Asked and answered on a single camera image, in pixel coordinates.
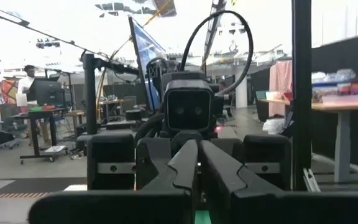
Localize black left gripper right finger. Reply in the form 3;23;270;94
200;139;284;224

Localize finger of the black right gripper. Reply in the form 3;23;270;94
137;141;180;189
209;142;245;175

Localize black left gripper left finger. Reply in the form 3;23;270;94
141;139;199;224

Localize grey operator desk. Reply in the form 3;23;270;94
75;123;142;144

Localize wooden desk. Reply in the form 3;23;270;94
63;109;86;125

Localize white pillar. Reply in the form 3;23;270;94
234;67;249;109

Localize black standing desk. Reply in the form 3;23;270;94
9;107;70;165

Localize silver aluminium extrusion bar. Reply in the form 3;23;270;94
303;167;322;192

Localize pink hanging cloth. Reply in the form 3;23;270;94
268;60;293;118

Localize black monitor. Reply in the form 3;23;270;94
26;77;65;106

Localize tilted operator monitor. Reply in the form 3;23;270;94
127;16;167;111

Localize black striped floor mat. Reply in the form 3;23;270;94
0;177;88;200

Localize grey office chair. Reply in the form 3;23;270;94
0;104;24;150

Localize person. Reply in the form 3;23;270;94
16;64;52;147

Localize wooden table white legs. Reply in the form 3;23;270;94
258;98;358;184

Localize geometric print cloth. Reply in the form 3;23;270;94
0;79;20;105

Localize black partition panel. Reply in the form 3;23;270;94
311;29;358;169

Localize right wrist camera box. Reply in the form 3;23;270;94
162;79;216;133

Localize black right camera cable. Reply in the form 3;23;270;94
178;9;254;96

